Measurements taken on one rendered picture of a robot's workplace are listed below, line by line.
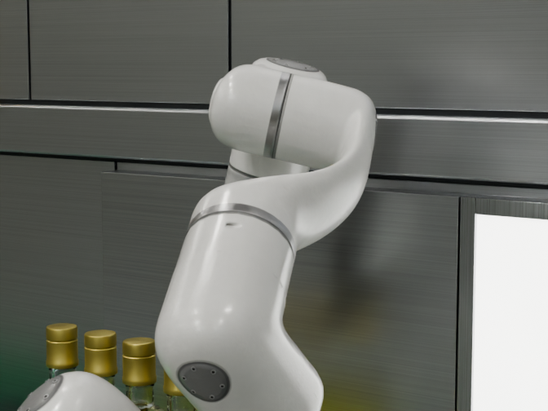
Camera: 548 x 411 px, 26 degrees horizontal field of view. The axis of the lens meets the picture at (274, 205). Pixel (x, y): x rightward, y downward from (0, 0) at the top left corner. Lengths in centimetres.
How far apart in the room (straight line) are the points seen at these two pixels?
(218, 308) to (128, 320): 62
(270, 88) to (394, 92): 24
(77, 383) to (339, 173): 28
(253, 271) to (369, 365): 41
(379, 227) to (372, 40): 19
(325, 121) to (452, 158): 20
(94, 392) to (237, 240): 15
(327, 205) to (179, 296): 16
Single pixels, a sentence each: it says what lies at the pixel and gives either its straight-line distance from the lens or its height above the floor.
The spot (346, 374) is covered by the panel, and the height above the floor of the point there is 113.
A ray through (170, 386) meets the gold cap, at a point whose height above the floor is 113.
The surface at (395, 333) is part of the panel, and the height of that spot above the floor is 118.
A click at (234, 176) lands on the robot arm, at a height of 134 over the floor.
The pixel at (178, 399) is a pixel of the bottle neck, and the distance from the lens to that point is 120.
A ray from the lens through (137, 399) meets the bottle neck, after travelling 124.
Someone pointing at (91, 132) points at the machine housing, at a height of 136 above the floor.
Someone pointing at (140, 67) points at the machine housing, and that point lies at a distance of 141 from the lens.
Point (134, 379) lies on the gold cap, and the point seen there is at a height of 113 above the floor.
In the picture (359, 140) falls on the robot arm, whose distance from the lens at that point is 96.
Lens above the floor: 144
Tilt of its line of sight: 7 degrees down
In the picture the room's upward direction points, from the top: straight up
